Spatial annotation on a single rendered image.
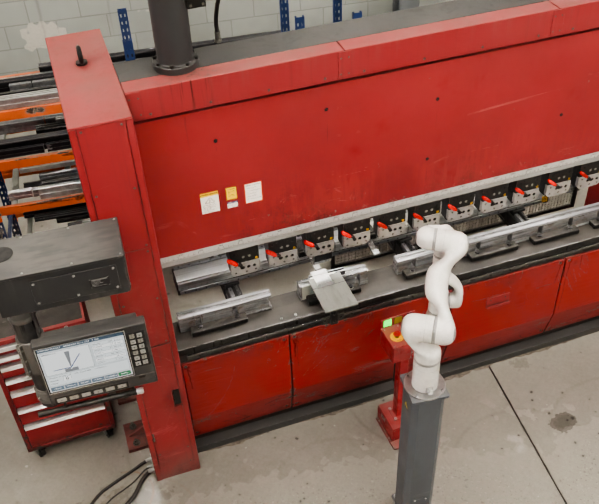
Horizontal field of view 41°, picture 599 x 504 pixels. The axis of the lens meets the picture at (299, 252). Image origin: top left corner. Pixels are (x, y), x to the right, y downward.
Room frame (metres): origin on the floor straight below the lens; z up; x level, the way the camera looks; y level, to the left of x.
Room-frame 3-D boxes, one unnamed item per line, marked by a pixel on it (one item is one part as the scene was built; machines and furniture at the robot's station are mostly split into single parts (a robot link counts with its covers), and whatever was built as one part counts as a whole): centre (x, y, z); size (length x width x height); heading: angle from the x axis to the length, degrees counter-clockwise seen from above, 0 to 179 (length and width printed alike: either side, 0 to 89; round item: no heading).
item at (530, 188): (3.57, -1.24, 1.26); 0.15 x 0.09 x 0.17; 107
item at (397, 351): (2.96, -0.53, 0.75); 0.20 x 0.16 x 0.18; 109
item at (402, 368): (2.96, -0.53, 0.39); 0.05 x 0.05 x 0.54; 19
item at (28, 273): (2.37, 0.93, 1.53); 0.51 x 0.25 x 0.85; 104
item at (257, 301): (3.05, 0.40, 0.92); 0.50 x 0.06 x 0.10; 107
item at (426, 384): (2.42, -0.55, 1.09); 0.19 x 0.19 x 0.18
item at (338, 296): (3.07, -0.17, 1.00); 0.26 x 0.18 x 0.01; 17
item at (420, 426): (2.42, -0.55, 0.50); 0.18 x 0.18 x 1.00; 12
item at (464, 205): (3.45, -0.86, 1.26); 0.15 x 0.09 x 0.17; 107
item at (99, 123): (3.09, 0.86, 1.15); 0.85 x 0.25 x 2.30; 17
